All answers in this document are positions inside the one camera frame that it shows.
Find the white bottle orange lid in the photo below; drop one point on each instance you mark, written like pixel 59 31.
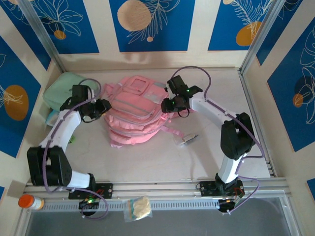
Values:
pixel 27 201

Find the black controller board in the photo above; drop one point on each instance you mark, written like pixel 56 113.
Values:
pixel 86 205
pixel 229 205

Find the aluminium front rail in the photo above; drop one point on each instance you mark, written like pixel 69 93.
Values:
pixel 160 188

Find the pink backpack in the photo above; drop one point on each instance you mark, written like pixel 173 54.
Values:
pixel 133 115

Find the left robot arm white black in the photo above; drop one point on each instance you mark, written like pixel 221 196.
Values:
pixel 64 127

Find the aluminium frame post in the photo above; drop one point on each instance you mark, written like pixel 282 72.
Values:
pixel 262 34
pixel 42 34

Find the clear bag yellow contents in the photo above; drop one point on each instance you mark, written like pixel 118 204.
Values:
pixel 140 206

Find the grey front panel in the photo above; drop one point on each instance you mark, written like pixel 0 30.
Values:
pixel 197 223

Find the mint green zip case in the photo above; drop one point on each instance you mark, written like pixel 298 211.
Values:
pixel 56 91

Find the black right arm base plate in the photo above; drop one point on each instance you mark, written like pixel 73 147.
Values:
pixel 206 189

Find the light blue tissue packet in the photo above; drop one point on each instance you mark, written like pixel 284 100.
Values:
pixel 52 119

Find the black right controller board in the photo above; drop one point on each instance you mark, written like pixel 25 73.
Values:
pixel 229 205

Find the black left controller board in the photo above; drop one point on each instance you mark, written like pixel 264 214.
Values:
pixel 86 205

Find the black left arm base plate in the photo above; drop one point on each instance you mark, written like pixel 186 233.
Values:
pixel 105 190

